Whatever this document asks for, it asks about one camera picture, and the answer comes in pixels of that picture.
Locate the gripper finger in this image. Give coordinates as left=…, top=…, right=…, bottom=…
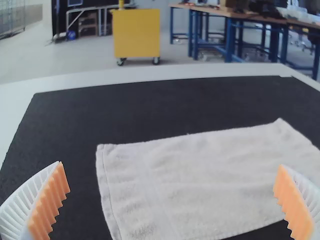
left=272, top=164, right=320, bottom=240
left=0, top=160, right=72, bottom=240

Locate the pale towel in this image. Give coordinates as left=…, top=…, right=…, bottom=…
left=95, top=117, right=320, bottom=240

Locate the black mat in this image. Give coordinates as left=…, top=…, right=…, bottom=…
left=0, top=74, right=320, bottom=240

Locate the yellow wheeled cabinet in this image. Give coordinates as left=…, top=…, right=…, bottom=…
left=110, top=0, right=162, bottom=67

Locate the blue workbench frame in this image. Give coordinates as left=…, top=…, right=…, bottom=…
left=168, top=2, right=242, bottom=63
left=224, top=7, right=320, bottom=81

